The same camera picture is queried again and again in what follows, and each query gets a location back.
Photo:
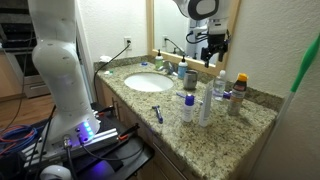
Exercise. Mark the aluminium robot base mount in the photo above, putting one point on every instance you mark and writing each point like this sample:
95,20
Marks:
103,136

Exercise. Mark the blue soap pump bottle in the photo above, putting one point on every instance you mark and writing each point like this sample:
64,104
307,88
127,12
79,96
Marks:
182,69

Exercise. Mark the black robot cart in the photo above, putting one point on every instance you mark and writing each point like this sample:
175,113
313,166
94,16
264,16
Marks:
133,156

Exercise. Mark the black and orange clamp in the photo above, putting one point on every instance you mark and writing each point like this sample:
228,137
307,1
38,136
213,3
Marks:
106,110
129,131

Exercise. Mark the white contact lens case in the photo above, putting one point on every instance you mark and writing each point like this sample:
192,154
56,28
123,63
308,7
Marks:
107,72

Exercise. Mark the blue razor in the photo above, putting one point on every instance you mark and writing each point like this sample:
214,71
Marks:
158,114

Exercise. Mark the clear bottle with white cap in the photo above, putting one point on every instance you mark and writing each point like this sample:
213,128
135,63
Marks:
219,86

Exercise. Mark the small blue plastic object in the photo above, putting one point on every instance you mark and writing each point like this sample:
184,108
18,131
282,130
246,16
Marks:
144,64

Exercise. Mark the white paper cards stack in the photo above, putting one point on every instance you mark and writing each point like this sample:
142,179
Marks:
105,59

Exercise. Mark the brown sunscreen bottle orange cap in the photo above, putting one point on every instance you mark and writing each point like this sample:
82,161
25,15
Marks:
237,96

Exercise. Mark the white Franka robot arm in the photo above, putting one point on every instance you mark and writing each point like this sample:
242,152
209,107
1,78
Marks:
60,76

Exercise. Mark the light wood vanity cabinet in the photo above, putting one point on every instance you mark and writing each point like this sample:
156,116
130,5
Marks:
108,95

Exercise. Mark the white wall outlet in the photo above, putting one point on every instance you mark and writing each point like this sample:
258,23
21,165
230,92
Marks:
127,43

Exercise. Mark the green soap pump bottle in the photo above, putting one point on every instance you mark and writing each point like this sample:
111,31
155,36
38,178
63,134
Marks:
159,62

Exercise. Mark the grey metal cup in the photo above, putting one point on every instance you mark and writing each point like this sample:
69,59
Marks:
190,80

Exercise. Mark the green lens case cap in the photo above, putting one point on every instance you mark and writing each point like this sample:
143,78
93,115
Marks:
111,72

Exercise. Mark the tall white tube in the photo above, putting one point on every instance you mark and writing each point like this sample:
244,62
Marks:
206,106

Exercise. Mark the blue toothbrush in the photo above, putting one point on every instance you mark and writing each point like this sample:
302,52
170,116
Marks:
180,95

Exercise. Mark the white oven drawer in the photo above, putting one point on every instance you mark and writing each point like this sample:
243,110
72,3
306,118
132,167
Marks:
35,86

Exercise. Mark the small white toothpaste tube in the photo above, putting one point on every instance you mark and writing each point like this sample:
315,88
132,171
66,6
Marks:
227,95

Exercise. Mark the white bottle with blue cap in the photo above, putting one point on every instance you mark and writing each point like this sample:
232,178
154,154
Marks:
188,110

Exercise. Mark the wood framed mirror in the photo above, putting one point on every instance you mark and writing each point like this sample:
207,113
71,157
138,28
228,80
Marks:
170,26

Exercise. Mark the white oval sink basin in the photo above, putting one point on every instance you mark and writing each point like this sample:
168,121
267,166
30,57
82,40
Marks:
148,82

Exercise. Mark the white round object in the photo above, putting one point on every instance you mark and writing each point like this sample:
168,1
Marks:
55,172

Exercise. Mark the chrome sink faucet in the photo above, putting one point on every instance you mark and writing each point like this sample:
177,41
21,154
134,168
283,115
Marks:
168,68

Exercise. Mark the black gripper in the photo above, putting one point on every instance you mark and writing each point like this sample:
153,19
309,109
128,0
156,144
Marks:
216,41

